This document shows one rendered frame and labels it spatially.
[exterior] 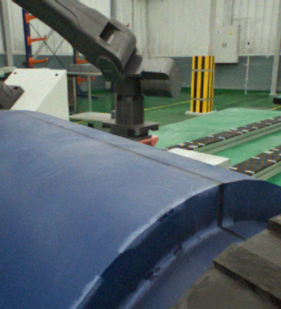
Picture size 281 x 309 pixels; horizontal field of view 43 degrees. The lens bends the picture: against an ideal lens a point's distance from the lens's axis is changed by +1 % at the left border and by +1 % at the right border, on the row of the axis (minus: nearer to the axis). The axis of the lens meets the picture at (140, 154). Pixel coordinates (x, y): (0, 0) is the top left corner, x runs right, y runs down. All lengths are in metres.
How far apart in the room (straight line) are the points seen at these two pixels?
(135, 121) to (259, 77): 11.28
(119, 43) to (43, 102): 0.37
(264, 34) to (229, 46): 1.06
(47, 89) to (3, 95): 0.11
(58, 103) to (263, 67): 11.07
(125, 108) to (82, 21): 0.17
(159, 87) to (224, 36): 11.45
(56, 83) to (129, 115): 0.34
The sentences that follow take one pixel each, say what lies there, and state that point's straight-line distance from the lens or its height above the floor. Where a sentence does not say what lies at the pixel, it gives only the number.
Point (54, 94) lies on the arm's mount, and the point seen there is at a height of 0.93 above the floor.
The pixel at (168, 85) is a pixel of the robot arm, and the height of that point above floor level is 0.97.
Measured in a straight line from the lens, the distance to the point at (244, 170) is 0.70.
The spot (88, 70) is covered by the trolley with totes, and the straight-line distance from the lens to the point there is 4.74.
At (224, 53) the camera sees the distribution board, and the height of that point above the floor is 1.23.
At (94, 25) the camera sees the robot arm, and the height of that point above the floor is 1.07.
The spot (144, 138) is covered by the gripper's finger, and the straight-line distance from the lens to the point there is 0.67.
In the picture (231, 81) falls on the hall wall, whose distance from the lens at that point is 12.22.
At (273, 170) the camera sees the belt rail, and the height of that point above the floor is 0.79.
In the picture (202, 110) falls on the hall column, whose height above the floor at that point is 0.10.
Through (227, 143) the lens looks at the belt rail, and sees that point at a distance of 1.01.
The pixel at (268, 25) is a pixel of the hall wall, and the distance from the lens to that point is 11.91.
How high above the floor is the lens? 1.01
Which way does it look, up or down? 15 degrees down
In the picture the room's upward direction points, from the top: straight up
